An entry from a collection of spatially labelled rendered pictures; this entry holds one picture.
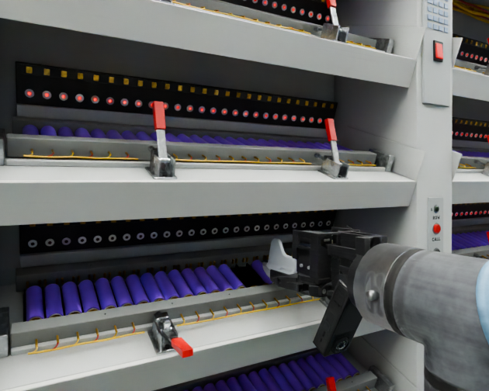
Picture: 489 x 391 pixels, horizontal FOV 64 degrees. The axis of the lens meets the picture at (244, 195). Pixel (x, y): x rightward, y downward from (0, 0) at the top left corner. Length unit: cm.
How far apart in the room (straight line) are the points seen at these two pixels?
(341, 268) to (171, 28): 34
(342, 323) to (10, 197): 39
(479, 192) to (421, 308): 51
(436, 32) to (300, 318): 52
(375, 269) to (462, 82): 50
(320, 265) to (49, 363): 32
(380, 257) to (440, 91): 41
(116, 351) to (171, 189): 19
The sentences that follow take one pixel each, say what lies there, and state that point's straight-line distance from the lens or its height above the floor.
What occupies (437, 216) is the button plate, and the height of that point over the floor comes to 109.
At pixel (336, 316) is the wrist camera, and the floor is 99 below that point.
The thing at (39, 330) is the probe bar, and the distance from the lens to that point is 50.
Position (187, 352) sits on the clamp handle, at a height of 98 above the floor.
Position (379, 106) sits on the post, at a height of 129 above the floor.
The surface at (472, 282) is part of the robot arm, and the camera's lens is 37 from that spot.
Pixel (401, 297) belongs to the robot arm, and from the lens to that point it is 40.
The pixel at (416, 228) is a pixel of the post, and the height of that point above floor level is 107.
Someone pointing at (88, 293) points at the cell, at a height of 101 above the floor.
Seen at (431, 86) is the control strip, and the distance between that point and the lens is 75.
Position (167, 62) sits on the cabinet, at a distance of 69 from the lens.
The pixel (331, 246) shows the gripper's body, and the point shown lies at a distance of 50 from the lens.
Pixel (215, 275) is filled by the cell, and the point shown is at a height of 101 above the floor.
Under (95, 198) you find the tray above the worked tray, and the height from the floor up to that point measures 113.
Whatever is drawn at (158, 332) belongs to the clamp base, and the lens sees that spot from 49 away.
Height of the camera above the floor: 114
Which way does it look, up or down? 1 degrees down
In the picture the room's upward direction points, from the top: 1 degrees counter-clockwise
